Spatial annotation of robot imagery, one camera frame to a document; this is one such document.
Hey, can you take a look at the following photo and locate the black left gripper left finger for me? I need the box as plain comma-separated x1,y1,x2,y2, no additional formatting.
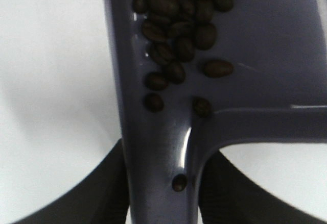
17,140,129,223

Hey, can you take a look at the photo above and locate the pile of coffee beans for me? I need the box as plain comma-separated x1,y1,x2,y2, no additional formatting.
123,0,241,194

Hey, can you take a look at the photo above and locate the grey plastic dustpan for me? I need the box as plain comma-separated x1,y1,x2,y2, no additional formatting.
104,0,326,223

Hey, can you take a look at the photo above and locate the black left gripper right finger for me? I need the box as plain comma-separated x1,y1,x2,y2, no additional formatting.
199,152,323,224

